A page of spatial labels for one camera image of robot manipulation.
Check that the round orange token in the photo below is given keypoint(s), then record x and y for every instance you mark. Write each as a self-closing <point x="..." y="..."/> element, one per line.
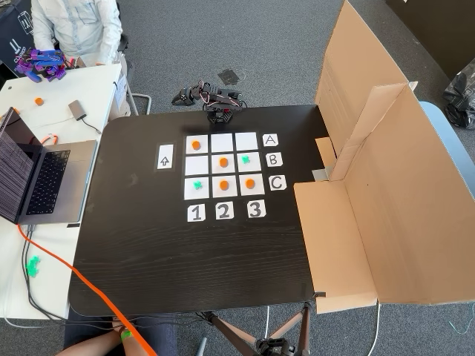
<point x="38" y="101"/>
<point x="195" y="145"/>
<point x="223" y="162"/>
<point x="223" y="185"/>
<point x="250" y="183"/>

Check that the purple leader arm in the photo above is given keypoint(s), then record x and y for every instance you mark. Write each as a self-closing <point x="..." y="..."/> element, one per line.
<point x="41" y="63"/>

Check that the white nine-square grid sheet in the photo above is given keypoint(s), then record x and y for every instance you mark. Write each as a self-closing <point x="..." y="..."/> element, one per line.
<point x="222" y="142"/>

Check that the green cross token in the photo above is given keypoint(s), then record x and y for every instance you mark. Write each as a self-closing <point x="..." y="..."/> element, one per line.
<point x="32" y="271"/>
<point x="35" y="262"/>
<point x="245" y="159"/>
<point x="198" y="184"/>

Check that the black floor plate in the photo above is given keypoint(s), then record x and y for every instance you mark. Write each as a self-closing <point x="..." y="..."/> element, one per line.
<point x="229" y="76"/>

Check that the white arrow paper sheet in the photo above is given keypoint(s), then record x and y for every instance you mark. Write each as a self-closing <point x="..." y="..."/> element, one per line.
<point x="165" y="154"/>

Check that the white paper note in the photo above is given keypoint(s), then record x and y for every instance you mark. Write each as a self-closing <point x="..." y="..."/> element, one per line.
<point x="120" y="92"/>

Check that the black office chair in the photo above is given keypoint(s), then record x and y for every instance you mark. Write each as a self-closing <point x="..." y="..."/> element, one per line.
<point x="124" y="44"/>

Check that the paper sheet letter A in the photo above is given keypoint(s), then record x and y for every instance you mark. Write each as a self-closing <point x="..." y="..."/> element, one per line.
<point x="270" y="140"/>

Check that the grey usb hub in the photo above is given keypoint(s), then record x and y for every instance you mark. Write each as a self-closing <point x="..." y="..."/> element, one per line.
<point x="77" y="109"/>

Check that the paper sheet letter B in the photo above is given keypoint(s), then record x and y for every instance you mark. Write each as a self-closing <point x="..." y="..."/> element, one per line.
<point x="274" y="159"/>

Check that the paper sheet number 1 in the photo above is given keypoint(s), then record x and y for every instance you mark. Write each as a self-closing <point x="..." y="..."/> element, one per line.
<point x="196" y="213"/>

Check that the person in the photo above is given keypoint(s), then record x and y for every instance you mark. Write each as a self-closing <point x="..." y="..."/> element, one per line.
<point x="81" y="26"/>
<point x="156" y="335"/>

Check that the paper sheet number 2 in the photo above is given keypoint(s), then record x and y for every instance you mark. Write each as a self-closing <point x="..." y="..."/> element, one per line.
<point x="224" y="211"/>

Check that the paper sheet letter C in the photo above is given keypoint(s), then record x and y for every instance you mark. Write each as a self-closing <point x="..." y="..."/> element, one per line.
<point x="277" y="183"/>

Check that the paper sheet number 3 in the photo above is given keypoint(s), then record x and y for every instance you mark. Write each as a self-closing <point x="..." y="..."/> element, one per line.
<point x="256" y="209"/>

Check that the grey open laptop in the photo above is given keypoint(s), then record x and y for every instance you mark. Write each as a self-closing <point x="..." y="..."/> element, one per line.
<point x="55" y="178"/>

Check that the black printed box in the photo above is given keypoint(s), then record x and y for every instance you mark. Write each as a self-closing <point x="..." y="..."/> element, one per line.
<point x="13" y="33"/>

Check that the brown cardboard screen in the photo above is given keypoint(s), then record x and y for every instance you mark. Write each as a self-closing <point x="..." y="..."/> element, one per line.
<point x="389" y="222"/>

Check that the green wristband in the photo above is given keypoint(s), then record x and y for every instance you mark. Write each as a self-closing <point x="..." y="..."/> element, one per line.
<point x="126" y="335"/>

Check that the dark cabinet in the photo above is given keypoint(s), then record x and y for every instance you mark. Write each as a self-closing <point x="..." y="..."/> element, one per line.
<point x="438" y="29"/>

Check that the black plastic bag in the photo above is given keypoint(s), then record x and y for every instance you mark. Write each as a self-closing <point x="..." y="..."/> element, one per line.
<point x="462" y="100"/>

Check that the brown legged camera tripod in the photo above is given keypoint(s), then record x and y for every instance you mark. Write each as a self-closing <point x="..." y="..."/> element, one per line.
<point x="274" y="346"/>

